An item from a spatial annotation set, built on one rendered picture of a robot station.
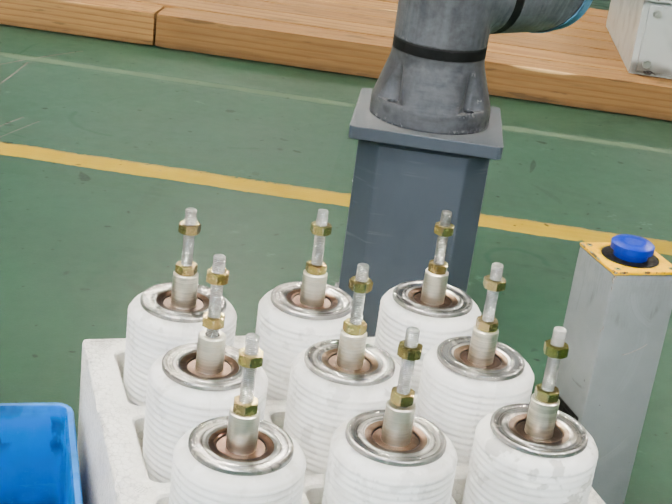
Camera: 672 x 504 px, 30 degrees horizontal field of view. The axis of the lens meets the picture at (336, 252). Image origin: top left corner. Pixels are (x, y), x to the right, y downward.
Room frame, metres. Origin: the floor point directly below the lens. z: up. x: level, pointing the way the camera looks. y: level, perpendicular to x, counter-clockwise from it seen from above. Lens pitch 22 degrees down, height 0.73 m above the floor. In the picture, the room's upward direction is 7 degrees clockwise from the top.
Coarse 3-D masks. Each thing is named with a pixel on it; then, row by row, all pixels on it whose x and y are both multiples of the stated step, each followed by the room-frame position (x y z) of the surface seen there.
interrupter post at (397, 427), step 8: (392, 408) 0.81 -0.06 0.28; (400, 408) 0.81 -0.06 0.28; (408, 408) 0.81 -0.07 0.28; (384, 416) 0.81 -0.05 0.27; (392, 416) 0.80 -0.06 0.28; (400, 416) 0.80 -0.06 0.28; (408, 416) 0.80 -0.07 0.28; (384, 424) 0.81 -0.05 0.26; (392, 424) 0.80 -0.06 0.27; (400, 424) 0.80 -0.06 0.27; (408, 424) 0.81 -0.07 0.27; (384, 432) 0.81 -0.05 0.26; (392, 432) 0.80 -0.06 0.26; (400, 432) 0.80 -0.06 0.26; (408, 432) 0.81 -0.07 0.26; (384, 440) 0.81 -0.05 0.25; (392, 440) 0.80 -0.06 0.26; (400, 440) 0.80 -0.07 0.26; (408, 440) 0.81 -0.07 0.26
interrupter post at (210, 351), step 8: (200, 336) 0.88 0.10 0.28; (224, 336) 0.89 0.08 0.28; (200, 344) 0.88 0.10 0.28; (208, 344) 0.88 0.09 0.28; (216, 344) 0.88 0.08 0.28; (224, 344) 0.88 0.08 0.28; (200, 352) 0.88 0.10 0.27; (208, 352) 0.88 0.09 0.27; (216, 352) 0.88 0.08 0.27; (224, 352) 0.89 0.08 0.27; (200, 360) 0.88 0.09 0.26; (208, 360) 0.88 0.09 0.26; (216, 360) 0.88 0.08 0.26; (200, 368) 0.88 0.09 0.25; (208, 368) 0.88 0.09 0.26; (216, 368) 0.88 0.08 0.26
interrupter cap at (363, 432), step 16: (368, 416) 0.84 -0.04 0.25; (416, 416) 0.84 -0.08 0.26; (352, 432) 0.81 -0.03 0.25; (368, 432) 0.81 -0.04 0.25; (416, 432) 0.82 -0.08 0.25; (432, 432) 0.83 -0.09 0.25; (368, 448) 0.79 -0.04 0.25; (384, 448) 0.79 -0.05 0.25; (400, 448) 0.80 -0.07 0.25; (416, 448) 0.80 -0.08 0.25; (432, 448) 0.80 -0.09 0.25; (400, 464) 0.78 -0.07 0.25; (416, 464) 0.78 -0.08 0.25
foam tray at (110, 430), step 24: (240, 336) 1.09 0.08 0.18; (96, 360) 1.00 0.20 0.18; (120, 360) 1.03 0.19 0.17; (96, 384) 0.96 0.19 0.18; (120, 384) 0.97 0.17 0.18; (96, 408) 0.93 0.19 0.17; (120, 408) 0.93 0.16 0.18; (144, 408) 0.93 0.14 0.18; (96, 432) 0.92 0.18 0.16; (120, 432) 0.89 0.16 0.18; (96, 456) 0.92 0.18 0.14; (120, 456) 0.85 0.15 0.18; (96, 480) 0.91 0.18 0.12; (120, 480) 0.82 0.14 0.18; (144, 480) 0.82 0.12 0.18; (312, 480) 0.85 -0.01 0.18; (456, 480) 0.89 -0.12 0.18
